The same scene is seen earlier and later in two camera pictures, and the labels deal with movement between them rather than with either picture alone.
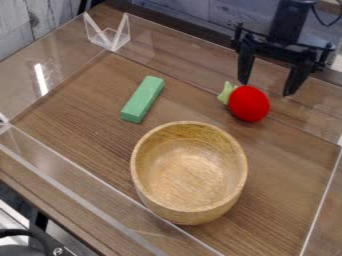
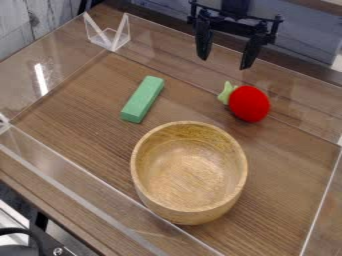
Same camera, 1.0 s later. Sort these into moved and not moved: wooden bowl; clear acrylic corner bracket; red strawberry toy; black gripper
Moved: black gripper
Not moved: red strawberry toy; wooden bowl; clear acrylic corner bracket
